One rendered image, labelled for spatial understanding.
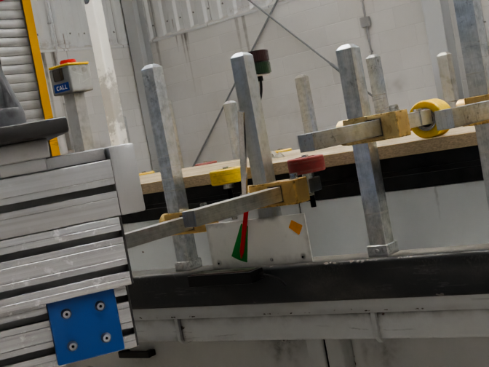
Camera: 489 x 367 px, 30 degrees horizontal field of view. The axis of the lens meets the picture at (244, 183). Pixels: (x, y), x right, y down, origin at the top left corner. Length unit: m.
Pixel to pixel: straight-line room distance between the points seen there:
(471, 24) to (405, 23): 8.34
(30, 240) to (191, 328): 1.02
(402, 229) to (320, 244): 0.21
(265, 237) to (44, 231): 0.81
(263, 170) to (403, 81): 8.17
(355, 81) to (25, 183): 0.79
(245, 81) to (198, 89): 9.92
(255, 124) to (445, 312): 0.54
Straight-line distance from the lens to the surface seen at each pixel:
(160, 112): 2.05
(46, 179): 1.17
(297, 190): 1.85
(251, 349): 2.34
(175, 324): 2.16
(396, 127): 1.72
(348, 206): 2.05
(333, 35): 10.48
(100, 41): 3.51
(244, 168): 1.87
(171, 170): 2.05
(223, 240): 1.98
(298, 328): 1.96
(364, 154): 1.76
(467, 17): 1.66
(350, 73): 1.76
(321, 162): 1.96
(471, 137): 1.89
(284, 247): 1.89
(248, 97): 1.89
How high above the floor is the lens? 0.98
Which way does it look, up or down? 3 degrees down
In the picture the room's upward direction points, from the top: 10 degrees counter-clockwise
